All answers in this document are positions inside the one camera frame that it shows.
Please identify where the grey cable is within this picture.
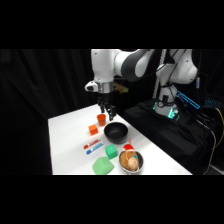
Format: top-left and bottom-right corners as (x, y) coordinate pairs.
(203, 129), (218, 176)

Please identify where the black robot stand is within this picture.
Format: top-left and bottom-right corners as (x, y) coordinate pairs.
(122, 99), (224, 176)

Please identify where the black curtain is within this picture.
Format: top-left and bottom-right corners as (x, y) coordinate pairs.
(0, 49), (224, 176)

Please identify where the large green foam block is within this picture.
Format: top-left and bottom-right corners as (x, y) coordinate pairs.
(91, 156), (115, 176)

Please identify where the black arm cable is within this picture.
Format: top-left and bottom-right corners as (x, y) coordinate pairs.
(153, 49), (179, 101)

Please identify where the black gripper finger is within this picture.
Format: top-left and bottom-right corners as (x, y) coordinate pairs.
(106, 103), (117, 122)
(98, 102), (107, 115)

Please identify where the blue lit control box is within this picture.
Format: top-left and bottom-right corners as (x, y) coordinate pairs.
(176, 90), (202, 111)

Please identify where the yellow cable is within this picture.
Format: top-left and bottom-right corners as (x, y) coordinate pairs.
(213, 107), (224, 148)

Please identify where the silver metal bowl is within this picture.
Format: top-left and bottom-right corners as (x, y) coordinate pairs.
(118, 149), (145, 175)

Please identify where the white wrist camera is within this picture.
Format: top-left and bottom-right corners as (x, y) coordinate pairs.
(84, 80), (100, 93)

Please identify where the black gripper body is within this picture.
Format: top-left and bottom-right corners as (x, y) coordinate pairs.
(97, 91), (111, 106)

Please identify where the orange cube block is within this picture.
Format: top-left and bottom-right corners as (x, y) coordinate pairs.
(88, 124), (100, 136)

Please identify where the blue marker pen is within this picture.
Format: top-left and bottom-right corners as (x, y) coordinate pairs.
(85, 142), (104, 156)

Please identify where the red marker pen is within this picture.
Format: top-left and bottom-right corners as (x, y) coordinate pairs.
(83, 138), (100, 150)

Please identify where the black bowl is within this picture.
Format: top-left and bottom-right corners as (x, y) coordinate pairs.
(103, 121), (129, 145)

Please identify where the small green cube block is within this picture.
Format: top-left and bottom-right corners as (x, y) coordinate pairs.
(105, 144), (119, 160)

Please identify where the orange plastic cup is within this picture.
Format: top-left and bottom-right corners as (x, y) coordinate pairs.
(96, 113), (107, 127)

